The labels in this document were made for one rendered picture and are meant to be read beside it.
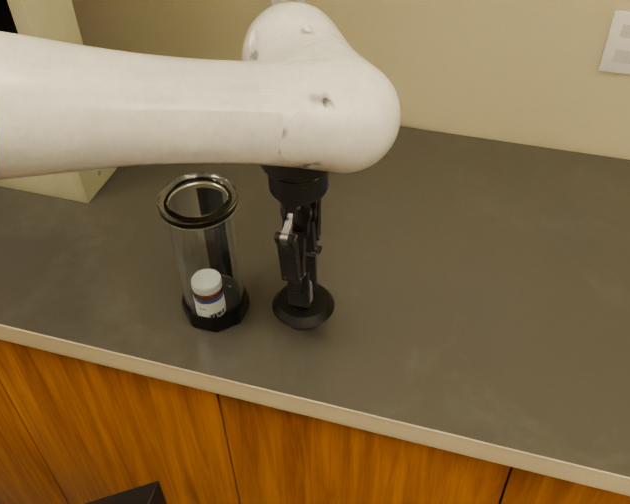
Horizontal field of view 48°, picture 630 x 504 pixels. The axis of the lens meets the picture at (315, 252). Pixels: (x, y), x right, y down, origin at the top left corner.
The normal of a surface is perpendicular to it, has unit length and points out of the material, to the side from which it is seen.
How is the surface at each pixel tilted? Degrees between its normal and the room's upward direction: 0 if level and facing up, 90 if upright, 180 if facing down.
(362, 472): 90
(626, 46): 90
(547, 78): 90
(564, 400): 0
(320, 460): 90
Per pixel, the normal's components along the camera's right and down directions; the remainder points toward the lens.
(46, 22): 0.96, 0.19
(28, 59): 0.47, -0.47
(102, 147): 0.44, 0.71
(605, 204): -0.02, -0.72
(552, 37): -0.29, 0.67
